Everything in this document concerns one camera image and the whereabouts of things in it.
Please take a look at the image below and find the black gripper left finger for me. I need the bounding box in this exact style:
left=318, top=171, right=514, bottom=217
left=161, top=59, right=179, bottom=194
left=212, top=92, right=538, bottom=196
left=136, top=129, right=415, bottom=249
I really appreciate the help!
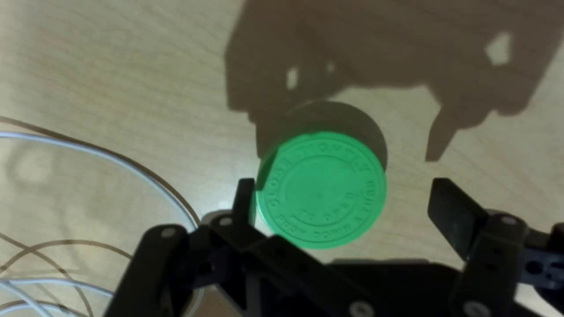
left=105, top=177, right=381, bottom=317

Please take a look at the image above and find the green bottle lid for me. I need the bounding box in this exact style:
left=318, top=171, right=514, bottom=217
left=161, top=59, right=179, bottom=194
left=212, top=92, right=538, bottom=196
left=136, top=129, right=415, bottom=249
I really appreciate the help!
left=256, top=131, right=390, bottom=254

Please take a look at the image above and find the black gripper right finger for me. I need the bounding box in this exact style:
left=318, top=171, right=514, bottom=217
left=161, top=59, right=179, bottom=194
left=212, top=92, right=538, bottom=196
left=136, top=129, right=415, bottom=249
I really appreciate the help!
left=427, top=177, right=564, bottom=317

